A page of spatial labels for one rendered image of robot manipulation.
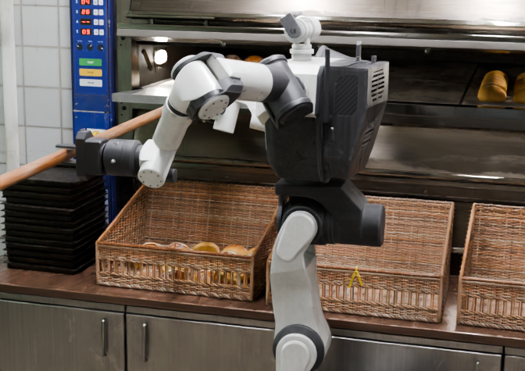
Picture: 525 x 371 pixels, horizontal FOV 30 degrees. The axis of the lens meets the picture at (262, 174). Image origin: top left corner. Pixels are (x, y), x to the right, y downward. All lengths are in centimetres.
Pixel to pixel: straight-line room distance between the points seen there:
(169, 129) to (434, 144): 145
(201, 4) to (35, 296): 117
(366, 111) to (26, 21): 175
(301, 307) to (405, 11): 118
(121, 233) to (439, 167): 114
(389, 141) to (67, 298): 122
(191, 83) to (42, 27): 172
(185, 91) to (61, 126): 172
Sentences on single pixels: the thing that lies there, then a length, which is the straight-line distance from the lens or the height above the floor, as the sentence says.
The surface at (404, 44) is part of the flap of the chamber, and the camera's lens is 325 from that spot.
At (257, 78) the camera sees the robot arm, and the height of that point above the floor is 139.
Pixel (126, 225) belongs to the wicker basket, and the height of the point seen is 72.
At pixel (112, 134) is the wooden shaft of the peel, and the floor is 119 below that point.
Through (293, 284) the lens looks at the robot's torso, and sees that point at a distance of 265.
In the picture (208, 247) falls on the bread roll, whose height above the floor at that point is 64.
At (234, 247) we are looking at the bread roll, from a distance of 352.
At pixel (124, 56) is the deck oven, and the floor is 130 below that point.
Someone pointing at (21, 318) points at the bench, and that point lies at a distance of 344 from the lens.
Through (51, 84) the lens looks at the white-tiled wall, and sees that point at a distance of 380.
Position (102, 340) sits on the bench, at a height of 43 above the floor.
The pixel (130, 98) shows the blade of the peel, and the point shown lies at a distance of 336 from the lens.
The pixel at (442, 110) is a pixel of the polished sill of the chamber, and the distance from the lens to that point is 341.
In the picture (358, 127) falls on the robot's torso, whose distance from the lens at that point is 245.
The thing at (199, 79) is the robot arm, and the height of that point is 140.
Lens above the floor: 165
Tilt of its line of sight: 12 degrees down
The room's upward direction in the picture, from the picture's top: 1 degrees clockwise
